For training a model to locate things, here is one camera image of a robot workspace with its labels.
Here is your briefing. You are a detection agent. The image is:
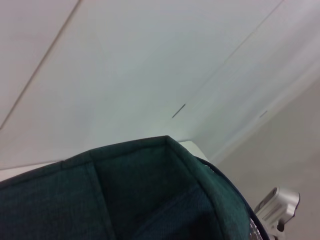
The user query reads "dark teal insulated lunch bag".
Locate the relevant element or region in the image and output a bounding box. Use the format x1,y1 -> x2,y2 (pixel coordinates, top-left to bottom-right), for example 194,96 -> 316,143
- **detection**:
0,135 -> 261,240

